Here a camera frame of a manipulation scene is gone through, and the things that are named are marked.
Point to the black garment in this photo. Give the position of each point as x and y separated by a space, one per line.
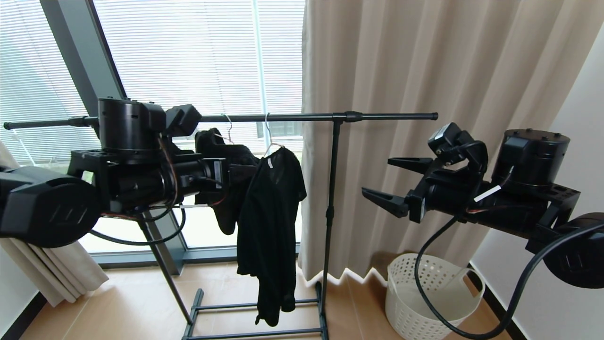
269 226

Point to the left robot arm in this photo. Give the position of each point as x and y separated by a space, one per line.
47 208

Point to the black knitted shorts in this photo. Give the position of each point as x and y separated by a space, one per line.
226 217

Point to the pink clothes hanger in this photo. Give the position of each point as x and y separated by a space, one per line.
230 123
267 127

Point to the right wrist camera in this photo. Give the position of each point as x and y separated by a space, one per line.
453 139

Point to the white laundry basket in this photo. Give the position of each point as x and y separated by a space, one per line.
424 302

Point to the black clothes rack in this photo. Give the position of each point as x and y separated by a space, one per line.
377 116

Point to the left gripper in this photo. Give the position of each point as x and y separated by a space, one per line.
198 182

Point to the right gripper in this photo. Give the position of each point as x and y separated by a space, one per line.
443 193

